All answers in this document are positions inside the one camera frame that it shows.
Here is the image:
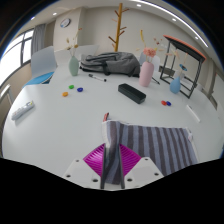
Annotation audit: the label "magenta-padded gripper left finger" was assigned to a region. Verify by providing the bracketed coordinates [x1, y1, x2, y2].
[62, 143, 106, 190]

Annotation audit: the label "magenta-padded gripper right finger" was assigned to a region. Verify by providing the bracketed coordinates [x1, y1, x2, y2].
[119, 143, 165, 190]

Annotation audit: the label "grey striped towel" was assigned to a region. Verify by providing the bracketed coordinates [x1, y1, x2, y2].
[100, 119, 200, 190]

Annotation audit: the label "black whiteboard eraser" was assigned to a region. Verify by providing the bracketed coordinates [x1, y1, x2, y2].
[117, 83, 147, 105]

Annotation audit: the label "white flat stick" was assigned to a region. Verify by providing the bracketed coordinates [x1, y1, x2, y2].
[185, 104, 202, 124]

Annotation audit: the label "black marker pen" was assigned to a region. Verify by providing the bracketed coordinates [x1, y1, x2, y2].
[87, 73, 108, 83]

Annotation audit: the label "pink vase with flowers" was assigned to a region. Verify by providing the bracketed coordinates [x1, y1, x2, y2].
[138, 29, 162, 88]

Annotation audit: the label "blue vase with dried stems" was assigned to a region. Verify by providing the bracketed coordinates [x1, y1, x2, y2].
[166, 49, 189, 95]

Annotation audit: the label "white remote control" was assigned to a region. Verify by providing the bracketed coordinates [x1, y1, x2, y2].
[10, 99, 36, 121]

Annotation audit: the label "green vase with dried stems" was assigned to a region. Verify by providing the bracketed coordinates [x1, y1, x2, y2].
[64, 28, 84, 77]

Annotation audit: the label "grey backpack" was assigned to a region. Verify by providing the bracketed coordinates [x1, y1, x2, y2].
[79, 51, 141, 78]

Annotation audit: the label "white chair blue cushion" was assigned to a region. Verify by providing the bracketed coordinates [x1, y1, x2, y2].
[22, 45, 58, 89]

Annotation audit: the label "white side table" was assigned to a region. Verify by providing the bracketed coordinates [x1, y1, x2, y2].
[0, 83, 14, 113]

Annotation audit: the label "yellow wooden coat rack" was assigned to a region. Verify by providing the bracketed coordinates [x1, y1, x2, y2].
[107, 2, 131, 53]

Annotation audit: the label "large window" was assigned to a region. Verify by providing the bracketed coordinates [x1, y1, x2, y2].
[0, 29, 35, 88]

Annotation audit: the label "grey curtain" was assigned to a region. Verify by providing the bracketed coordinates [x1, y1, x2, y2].
[30, 23, 48, 56]

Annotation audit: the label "ceiling light strip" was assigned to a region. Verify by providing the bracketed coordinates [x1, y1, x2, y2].
[128, 0, 209, 48]

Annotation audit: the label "ceiling spot lights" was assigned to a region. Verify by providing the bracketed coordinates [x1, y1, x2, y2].
[30, 2, 178, 23]

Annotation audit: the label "black frame rack orange top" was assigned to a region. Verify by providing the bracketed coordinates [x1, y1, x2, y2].
[159, 34, 207, 100]

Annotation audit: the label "round wall clock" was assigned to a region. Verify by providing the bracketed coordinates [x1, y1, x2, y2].
[59, 17, 72, 29]

